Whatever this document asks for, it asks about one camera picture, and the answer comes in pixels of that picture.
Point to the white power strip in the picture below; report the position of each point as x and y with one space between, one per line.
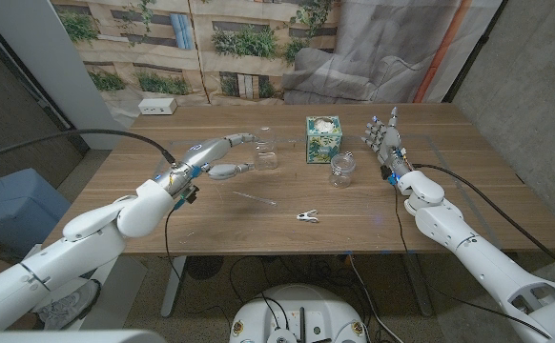
157 106

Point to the clear plastic pipette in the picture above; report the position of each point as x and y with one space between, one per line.
256 198

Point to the clear glass beaker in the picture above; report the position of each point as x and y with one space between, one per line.
267 155

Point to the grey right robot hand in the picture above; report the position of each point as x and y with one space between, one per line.
389 140

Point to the printed fabric backdrop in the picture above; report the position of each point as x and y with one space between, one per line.
354 57

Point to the green floral tissue box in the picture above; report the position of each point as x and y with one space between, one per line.
323 145

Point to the black backdrop stand pole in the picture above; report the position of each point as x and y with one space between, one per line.
473 52

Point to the glass jar with clip lid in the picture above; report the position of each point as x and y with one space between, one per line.
342 171

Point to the black round floor fan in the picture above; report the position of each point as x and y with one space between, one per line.
204 267

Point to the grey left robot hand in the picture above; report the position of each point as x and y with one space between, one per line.
203 153

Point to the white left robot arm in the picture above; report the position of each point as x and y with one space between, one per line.
67 257

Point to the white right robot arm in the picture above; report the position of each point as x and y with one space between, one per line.
478 257

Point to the blue plastic bin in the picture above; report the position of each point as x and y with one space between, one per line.
15 209

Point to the white clip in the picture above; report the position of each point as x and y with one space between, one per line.
307 217

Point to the metal table leg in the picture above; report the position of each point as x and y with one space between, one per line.
418 286
173 286

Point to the grey sneaker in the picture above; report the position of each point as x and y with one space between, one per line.
65 305

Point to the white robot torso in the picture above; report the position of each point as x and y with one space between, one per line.
301 305

